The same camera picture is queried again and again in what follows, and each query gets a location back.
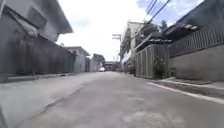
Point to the white distant car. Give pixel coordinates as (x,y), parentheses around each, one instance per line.
(102,69)

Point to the utility pole with crossarm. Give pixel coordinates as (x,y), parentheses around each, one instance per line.
(118,43)

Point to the tall pale building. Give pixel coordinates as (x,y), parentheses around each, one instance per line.
(128,45)

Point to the low white building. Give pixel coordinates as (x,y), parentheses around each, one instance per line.
(79,59)

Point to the grey concrete road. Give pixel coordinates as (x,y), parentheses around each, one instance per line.
(113,100)

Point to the grey metal gate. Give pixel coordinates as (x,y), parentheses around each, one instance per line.
(150,60)

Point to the pale kerb line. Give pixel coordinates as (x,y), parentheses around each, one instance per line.
(186,92)

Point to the pale sidewalk strip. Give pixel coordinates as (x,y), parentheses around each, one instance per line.
(33,77)

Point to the grey two-storey building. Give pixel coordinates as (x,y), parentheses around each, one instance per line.
(36,16)

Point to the dark fence wall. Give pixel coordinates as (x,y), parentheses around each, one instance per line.
(36,56)

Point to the wall with railing on top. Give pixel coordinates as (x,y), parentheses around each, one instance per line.
(196,56)

